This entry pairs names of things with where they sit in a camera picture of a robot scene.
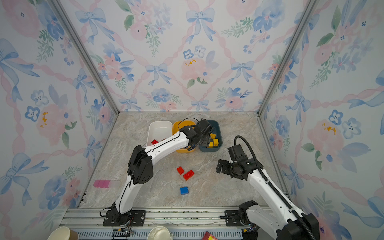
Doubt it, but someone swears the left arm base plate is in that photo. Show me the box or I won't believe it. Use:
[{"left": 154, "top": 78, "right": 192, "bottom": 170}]
[{"left": 103, "top": 210, "right": 147, "bottom": 227}]

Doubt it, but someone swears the pink lego brick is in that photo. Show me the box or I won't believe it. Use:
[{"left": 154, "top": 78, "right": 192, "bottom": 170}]
[{"left": 93, "top": 180, "right": 121, "bottom": 189}]

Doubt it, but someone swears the white plastic container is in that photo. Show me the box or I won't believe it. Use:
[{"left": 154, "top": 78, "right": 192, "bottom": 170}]
[{"left": 147, "top": 121, "right": 173, "bottom": 146}]

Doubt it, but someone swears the right aluminium corner post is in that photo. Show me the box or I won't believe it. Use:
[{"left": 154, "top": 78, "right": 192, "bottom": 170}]
[{"left": 257, "top": 0, "right": 318, "bottom": 118}]

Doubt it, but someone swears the left aluminium corner post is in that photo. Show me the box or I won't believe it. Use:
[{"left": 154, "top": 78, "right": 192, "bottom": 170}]
[{"left": 48, "top": 0, "right": 120, "bottom": 115}]

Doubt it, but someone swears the aluminium mounting rail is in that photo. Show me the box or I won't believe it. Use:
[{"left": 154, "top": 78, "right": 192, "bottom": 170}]
[{"left": 60, "top": 206, "right": 239, "bottom": 230}]

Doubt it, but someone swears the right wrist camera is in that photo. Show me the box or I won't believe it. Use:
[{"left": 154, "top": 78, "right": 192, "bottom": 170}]
[{"left": 228, "top": 145, "right": 249, "bottom": 164}]

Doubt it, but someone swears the paper cup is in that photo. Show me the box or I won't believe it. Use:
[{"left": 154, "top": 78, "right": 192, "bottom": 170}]
[{"left": 48, "top": 227, "right": 79, "bottom": 240}]

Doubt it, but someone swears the small red lego brick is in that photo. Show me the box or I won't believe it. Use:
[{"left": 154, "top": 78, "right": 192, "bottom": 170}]
[{"left": 177, "top": 167, "right": 185, "bottom": 175}]

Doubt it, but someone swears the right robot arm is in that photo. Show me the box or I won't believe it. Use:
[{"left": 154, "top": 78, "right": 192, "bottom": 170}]
[{"left": 217, "top": 159, "right": 320, "bottom": 240}]

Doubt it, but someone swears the yellow plastic container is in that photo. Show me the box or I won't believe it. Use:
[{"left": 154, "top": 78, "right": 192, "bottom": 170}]
[{"left": 173, "top": 120, "right": 196, "bottom": 154}]

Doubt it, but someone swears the blue lego brick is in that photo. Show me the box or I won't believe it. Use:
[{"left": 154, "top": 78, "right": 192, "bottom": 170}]
[{"left": 180, "top": 187, "right": 189, "bottom": 195}]

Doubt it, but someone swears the aluminium corner post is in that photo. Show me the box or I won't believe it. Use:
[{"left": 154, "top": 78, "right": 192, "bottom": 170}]
[
  {"left": 48, "top": 0, "right": 120, "bottom": 115},
  {"left": 257, "top": 0, "right": 318, "bottom": 118}
]

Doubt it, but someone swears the white bowl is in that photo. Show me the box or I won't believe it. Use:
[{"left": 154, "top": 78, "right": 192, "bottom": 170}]
[{"left": 147, "top": 226, "right": 174, "bottom": 240}]

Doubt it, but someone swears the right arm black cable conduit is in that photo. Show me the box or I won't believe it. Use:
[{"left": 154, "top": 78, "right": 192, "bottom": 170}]
[{"left": 233, "top": 135, "right": 317, "bottom": 240}]

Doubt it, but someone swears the dark teal plastic container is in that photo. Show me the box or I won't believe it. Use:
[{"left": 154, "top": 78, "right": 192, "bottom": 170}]
[{"left": 199, "top": 120, "right": 223, "bottom": 153}]

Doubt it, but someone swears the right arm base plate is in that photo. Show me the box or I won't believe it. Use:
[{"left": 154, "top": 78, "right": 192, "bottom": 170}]
[{"left": 224, "top": 210, "right": 248, "bottom": 227}]

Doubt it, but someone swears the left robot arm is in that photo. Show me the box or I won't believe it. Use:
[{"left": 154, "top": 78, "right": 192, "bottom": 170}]
[{"left": 103, "top": 119, "right": 215, "bottom": 226}]

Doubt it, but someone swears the red packet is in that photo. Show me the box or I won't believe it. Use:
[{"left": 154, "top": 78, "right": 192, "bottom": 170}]
[{"left": 202, "top": 232, "right": 218, "bottom": 240}]

